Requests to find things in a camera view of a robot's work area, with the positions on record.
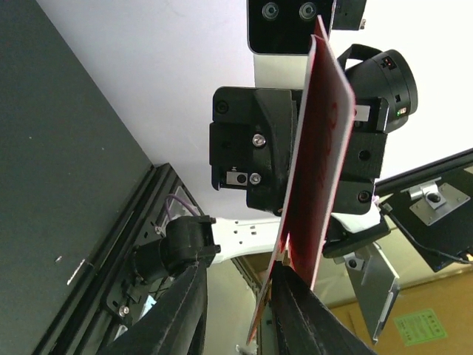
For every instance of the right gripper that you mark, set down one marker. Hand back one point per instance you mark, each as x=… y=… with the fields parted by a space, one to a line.
x=252 y=136

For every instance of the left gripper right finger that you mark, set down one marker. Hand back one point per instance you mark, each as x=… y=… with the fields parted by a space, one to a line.
x=303 y=324

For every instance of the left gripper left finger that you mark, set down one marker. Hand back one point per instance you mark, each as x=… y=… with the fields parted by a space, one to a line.
x=176 y=323

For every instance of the red credit card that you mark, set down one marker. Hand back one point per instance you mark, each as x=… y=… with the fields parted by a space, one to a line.
x=326 y=118

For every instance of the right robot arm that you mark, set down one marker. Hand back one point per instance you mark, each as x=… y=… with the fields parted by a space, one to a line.
x=383 y=83

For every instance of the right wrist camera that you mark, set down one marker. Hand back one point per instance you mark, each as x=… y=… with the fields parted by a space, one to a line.
x=279 y=32

